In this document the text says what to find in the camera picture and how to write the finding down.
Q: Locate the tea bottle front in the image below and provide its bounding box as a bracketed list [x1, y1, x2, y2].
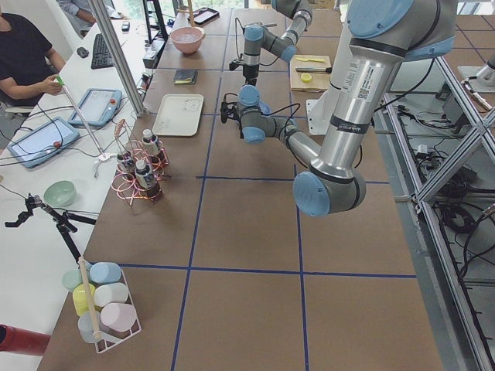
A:
[135, 160, 162, 202]

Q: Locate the green small bowl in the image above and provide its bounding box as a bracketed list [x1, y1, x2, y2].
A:
[43, 180, 77, 208]

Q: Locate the pink ice bowl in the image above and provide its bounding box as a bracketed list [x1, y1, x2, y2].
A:
[170, 27, 205, 54]

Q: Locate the seated person black shirt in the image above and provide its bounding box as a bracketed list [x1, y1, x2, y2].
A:
[1, 12, 65, 107]

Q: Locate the yellow plastic knife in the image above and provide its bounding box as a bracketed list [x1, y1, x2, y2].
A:
[295, 56, 326, 63]

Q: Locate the blue teach pendant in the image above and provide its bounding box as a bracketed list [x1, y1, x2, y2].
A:
[7, 117, 80, 168]
[77, 88, 123, 128]

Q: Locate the red thermos bottle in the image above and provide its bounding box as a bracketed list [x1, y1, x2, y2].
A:
[1, 325, 51, 356]

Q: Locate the aluminium frame post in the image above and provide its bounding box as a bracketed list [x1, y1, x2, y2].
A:
[89, 0, 145, 117]

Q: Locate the grey folded cloth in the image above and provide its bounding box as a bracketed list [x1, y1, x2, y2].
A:
[173, 69, 198, 85]

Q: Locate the copper wire bottle rack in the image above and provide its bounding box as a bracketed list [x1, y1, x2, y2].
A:
[111, 119, 170, 205]

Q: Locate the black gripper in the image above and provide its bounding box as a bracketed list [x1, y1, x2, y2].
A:
[220, 100, 244, 138]
[229, 57, 258, 86]

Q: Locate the cream bear tray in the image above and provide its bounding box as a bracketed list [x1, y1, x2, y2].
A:
[152, 94, 204, 137]

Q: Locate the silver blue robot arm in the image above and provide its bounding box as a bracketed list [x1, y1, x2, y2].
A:
[229, 0, 312, 85]
[220, 1, 457, 216]

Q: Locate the steel muddler black tip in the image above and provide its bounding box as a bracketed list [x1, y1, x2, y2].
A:
[295, 67, 333, 74]

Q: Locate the tea bottle right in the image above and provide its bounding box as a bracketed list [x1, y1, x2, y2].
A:
[142, 129, 165, 164]

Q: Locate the lemon half slice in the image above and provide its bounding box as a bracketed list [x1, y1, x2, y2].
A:
[300, 73, 312, 83]

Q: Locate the blue teach pendant far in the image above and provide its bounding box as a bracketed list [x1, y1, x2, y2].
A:
[77, 88, 123, 128]

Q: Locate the blue teach pendant near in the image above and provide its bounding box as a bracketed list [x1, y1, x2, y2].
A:
[7, 117, 80, 168]

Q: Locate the white wire cup basket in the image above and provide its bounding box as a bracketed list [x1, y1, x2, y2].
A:
[62, 257, 142, 354]

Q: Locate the black keyboard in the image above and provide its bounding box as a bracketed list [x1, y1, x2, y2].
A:
[90, 33, 114, 70]

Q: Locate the wooden cutting board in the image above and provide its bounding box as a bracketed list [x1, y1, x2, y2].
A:
[289, 55, 332, 91]

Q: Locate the tea bottle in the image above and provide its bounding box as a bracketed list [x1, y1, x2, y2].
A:
[117, 151, 135, 181]
[135, 160, 162, 202]
[142, 129, 165, 164]

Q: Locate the black camera tripod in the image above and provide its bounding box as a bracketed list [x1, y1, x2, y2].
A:
[4, 195, 97, 266]

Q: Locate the tea bottle left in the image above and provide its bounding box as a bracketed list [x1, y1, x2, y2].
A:
[117, 151, 135, 181]

